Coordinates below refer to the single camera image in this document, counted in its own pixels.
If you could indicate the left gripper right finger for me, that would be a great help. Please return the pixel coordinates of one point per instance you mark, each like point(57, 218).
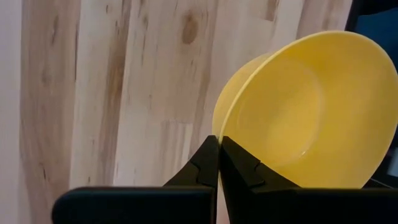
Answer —
point(295, 207)

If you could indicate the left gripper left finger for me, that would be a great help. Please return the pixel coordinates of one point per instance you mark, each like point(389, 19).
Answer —
point(155, 205)

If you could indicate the yellow plastic bowl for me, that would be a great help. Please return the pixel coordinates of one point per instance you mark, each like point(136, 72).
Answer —
point(311, 109)

